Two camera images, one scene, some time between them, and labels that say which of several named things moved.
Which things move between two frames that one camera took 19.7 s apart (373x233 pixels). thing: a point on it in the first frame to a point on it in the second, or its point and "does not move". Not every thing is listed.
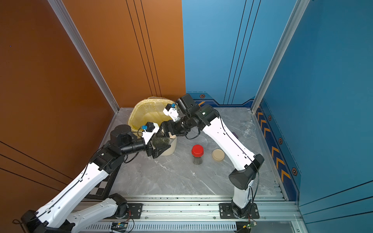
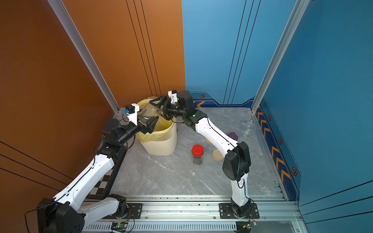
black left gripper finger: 157,151 to 151,121
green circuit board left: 119,226 does not move
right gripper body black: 178,127 to 172,109
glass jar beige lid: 161,141 to 150,110
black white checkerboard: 103,190 does not move
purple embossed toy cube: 235,134 does not move
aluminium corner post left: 84,53 does not move
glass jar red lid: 197,151 does not move
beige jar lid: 218,155 does not move
